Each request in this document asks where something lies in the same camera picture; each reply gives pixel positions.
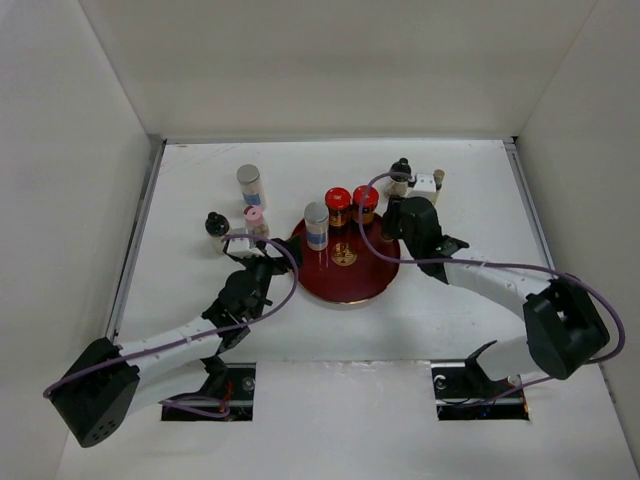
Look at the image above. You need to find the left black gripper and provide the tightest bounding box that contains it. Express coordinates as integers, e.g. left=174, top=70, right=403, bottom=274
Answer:
left=239, top=234, right=301, bottom=319

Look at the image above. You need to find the red lid sauce jar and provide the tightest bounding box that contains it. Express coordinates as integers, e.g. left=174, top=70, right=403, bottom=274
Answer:
left=352, top=185, right=380, bottom=228
left=324, top=187, right=352, bottom=232

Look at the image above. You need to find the silver lid blue label jar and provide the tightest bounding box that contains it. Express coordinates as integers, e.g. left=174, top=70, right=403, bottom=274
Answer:
left=304, top=202, right=329, bottom=251

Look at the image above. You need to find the tall yellow label bottle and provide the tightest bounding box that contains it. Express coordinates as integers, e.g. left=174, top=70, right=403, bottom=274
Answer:
left=433, top=169, right=445, bottom=203

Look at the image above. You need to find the silver lid spice jar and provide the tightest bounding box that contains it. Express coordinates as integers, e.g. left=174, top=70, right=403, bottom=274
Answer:
left=236, top=164, right=266, bottom=209

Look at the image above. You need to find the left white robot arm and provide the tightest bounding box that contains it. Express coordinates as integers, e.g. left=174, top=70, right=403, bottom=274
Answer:
left=43, top=233, right=303, bottom=448

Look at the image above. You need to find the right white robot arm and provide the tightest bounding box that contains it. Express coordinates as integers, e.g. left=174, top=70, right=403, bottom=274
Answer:
left=382, top=196, right=610, bottom=396

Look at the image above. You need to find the black cap brown spice bottle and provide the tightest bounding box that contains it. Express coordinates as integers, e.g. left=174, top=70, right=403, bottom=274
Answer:
left=384, top=158, right=412, bottom=198

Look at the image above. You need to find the pink lid spice bottle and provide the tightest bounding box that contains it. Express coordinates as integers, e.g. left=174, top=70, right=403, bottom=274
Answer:
left=243, top=205, right=270, bottom=238

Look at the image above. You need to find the round red tray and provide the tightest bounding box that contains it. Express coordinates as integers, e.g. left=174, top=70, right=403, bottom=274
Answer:
left=299, top=216, right=401, bottom=304

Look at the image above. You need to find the black cap white powder bottle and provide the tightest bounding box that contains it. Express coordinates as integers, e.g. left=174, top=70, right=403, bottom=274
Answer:
left=204, top=211, right=234, bottom=255

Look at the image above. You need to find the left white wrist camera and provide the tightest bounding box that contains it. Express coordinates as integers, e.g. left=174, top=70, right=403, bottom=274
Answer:
left=223, top=232, right=264, bottom=259

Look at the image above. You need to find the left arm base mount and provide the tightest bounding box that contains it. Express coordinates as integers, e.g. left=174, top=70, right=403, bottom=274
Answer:
left=160, top=359, right=257, bottom=423

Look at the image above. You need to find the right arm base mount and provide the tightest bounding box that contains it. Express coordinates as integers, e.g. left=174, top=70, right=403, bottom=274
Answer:
left=431, top=342, right=530, bottom=421

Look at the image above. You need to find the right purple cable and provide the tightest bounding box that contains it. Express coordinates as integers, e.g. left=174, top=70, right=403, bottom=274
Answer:
left=357, top=170, right=627, bottom=406

